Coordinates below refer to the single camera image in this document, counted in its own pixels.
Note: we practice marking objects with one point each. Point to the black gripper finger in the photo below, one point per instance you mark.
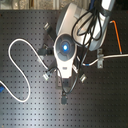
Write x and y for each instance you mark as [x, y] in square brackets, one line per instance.
[65, 88]

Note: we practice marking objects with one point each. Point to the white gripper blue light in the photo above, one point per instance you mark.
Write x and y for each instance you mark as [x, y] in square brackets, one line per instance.
[64, 51]

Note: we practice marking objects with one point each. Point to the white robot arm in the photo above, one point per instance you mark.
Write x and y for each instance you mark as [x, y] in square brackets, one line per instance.
[77, 27]

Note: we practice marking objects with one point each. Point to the metal cable clip upper left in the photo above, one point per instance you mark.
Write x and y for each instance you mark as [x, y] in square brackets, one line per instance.
[47, 26]

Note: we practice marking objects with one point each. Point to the metal cable clip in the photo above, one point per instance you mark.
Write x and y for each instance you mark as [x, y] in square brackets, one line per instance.
[100, 58]
[47, 26]

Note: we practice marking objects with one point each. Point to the metal cable clip right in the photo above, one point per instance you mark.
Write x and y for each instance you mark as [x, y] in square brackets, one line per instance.
[100, 58]

